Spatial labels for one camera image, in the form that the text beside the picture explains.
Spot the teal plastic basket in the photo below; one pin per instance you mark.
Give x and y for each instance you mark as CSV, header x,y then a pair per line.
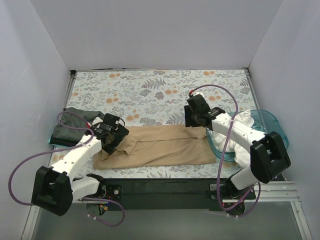
x,y
261,120

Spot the tan t shirt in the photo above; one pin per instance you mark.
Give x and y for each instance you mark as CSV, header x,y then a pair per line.
x,y
159,145

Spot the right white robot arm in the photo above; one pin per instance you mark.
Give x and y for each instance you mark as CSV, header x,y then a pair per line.
x,y
268,154

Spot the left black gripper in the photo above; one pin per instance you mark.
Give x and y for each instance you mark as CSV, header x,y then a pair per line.
x,y
116,139

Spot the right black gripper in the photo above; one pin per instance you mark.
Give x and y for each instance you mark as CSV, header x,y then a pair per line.
x,y
189,118

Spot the teal folded t shirt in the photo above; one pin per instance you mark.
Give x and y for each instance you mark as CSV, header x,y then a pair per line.
x,y
54,141

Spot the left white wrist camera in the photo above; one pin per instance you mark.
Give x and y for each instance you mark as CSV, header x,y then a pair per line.
x,y
97,120

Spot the dark grey folded t shirt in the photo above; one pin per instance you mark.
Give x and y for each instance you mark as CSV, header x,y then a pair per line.
x,y
71,120

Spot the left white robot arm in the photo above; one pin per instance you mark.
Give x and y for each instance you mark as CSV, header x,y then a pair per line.
x,y
55,188

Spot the white t shirt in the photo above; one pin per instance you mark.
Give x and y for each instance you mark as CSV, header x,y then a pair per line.
x,y
241,155

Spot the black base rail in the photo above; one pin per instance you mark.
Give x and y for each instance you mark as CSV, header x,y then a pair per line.
x,y
158,193

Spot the black folded t shirt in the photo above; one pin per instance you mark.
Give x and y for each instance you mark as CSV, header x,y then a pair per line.
x,y
66,143

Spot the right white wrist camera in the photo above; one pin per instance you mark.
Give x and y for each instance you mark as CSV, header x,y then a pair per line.
x,y
195,93

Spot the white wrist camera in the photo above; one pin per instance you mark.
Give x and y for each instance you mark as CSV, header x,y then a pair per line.
x,y
97,120
195,93

